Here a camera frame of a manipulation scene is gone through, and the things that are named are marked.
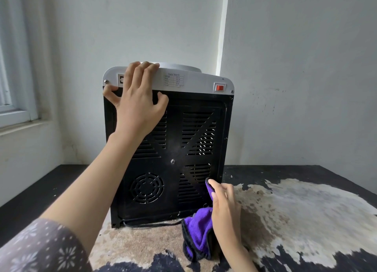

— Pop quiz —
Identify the person's right hand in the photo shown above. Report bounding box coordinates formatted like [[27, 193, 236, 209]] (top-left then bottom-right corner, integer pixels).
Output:
[[208, 179, 242, 246]]

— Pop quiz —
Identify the person's left hand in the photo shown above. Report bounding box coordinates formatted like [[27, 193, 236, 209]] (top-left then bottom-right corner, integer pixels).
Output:
[[103, 61, 169, 137]]

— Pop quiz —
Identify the white and black water dispenser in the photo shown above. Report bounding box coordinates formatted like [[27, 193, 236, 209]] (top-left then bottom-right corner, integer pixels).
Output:
[[102, 62, 235, 229]]

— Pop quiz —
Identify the purple microfibre cloth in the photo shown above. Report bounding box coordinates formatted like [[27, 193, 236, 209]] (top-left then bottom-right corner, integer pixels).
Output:
[[181, 177, 223, 262]]

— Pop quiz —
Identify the person's left forearm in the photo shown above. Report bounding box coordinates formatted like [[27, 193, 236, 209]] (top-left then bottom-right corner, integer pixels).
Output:
[[40, 132, 150, 256]]

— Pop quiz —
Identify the person's right forearm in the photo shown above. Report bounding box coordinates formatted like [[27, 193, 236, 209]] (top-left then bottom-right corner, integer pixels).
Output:
[[220, 241, 260, 272]]

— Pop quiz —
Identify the grey floral sleeve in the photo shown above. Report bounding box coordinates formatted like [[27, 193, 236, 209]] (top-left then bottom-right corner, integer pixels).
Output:
[[0, 218, 93, 272]]

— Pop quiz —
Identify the black power cable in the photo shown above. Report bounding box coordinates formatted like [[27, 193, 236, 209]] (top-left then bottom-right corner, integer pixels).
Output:
[[123, 218, 189, 229]]

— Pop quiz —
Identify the white window frame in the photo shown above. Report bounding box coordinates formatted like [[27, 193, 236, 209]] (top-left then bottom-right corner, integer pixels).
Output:
[[0, 0, 40, 128]]

